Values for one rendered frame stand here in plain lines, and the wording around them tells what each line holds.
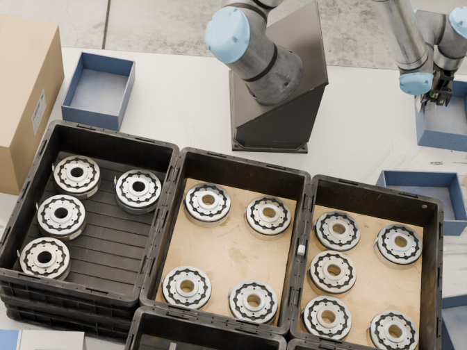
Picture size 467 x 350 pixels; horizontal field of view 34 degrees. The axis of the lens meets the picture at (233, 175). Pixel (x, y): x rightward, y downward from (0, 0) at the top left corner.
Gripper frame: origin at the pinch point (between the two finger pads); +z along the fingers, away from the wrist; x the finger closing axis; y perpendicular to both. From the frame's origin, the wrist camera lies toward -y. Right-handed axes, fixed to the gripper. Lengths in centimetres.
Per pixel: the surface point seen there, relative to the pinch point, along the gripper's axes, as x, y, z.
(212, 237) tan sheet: -53, 55, -8
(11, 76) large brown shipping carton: -105, 22, -15
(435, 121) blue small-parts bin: 5.4, 0.6, 4.9
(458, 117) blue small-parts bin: 12.1, -1.8, 4.9
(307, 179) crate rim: -34, 43, -18
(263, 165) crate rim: -44, 41, -18
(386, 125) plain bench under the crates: -8.7, 4.3, 5.3
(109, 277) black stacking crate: -74, 68, -8
